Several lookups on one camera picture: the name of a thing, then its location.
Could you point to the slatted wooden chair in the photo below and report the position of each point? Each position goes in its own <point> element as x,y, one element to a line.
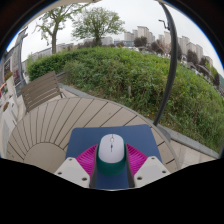
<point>41,90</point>

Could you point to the black curved umbrella pole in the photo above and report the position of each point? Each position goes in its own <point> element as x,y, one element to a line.
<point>172,66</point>

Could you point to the blue rectangular mouse pad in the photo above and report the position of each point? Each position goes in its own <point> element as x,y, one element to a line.
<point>140,136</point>

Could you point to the thin sparse tree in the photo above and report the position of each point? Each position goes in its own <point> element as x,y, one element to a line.
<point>53,40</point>

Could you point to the round-crowned leafy tree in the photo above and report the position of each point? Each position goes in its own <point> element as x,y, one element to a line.
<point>96,25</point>

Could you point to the grey sign pillar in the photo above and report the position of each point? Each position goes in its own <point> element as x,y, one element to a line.
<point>18,60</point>

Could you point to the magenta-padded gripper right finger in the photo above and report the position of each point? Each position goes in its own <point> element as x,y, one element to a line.
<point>151,171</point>

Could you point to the white flower planter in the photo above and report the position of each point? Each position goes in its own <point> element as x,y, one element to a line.
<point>7,113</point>

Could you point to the white and teal computer mouse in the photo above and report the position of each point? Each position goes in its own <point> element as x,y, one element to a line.
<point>111,151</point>

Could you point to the distant apartment buildings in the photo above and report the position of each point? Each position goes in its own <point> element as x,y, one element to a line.
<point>143,31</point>

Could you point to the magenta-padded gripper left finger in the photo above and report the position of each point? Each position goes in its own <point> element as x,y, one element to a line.
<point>71,172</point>

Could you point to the beige umbrella canopy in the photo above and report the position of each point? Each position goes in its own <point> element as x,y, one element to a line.
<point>76,1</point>

